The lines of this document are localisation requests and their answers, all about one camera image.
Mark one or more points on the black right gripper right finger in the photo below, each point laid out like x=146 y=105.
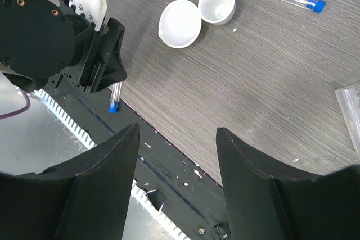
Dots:
x=268 y=199

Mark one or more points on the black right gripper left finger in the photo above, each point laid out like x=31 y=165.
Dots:
x=32 y=205

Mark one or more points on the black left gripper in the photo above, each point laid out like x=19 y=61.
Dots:
x=96 y=63

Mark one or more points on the clear acrylic test tube rack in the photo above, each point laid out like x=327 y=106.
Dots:
x=348 y=99

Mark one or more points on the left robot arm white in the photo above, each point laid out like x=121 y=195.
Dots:
x=43 y=44

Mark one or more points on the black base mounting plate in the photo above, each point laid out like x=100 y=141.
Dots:
x=165 y=177

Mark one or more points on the white ceramic crucible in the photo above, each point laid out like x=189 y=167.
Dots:
x=217 y=12

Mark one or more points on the white slotted cable duct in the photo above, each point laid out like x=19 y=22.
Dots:
x=105 y=202

